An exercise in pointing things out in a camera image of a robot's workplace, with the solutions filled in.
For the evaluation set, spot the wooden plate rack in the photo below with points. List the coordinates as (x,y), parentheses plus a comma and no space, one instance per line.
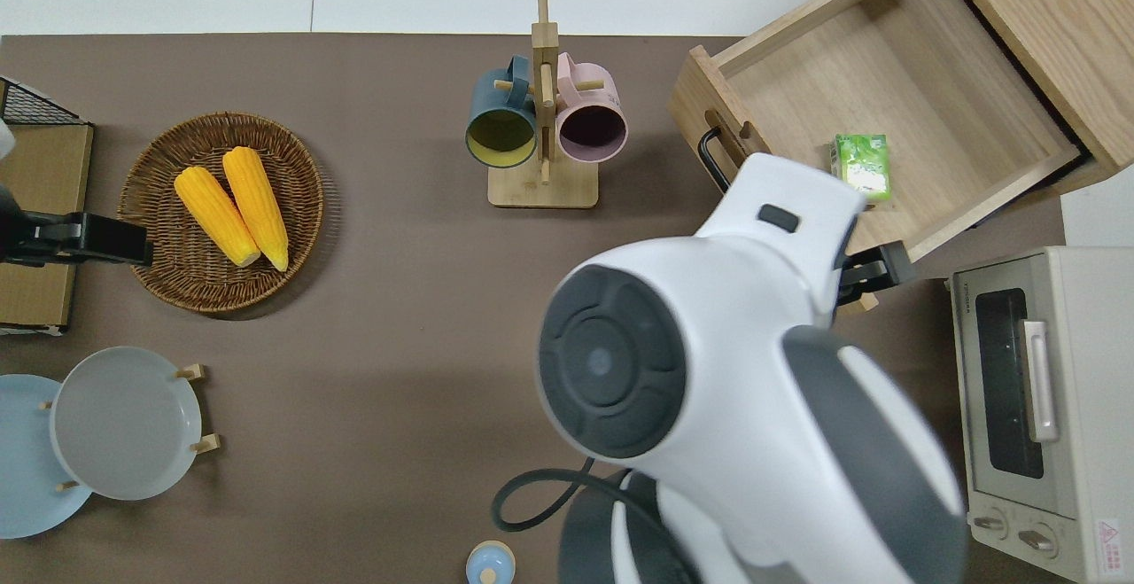
(211,443)

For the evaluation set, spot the brown table mat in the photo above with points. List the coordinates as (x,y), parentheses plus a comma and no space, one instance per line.
(399,345)

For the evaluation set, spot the white toaster oven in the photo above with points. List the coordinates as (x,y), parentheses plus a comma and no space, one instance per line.
(1090,442)

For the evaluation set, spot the wooden mug tree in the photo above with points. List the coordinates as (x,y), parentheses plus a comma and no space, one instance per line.
(542,190)

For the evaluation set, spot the light wooden drawer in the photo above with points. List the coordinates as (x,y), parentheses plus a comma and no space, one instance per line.
(886,79)

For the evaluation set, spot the pink mug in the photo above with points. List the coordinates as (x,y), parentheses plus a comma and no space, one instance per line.
(592,97)

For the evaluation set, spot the light blue plate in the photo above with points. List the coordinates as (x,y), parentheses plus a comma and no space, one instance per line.
(22,469)

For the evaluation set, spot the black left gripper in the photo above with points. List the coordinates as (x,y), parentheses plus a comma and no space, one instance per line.
(115,240)

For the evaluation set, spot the white cylindrical bottle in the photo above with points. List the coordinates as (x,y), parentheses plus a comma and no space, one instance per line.
(4,139)

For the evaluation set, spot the yellow corn cob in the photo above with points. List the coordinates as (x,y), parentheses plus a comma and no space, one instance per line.
(213,212)
(257,203)

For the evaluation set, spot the grey plate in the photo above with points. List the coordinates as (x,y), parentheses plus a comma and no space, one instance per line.
(124,424)

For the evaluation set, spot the round wicker basket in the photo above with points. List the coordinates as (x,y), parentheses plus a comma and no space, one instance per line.
(168,274)

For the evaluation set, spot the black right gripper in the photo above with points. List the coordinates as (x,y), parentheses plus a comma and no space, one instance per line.
(877,269)

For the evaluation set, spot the dark blue mug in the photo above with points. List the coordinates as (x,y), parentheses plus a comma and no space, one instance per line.
(494,101)

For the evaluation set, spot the green drink carton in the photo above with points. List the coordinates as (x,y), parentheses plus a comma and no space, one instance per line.
(861,163)

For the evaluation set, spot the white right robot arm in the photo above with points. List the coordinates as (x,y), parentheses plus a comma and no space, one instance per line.
(753,345)

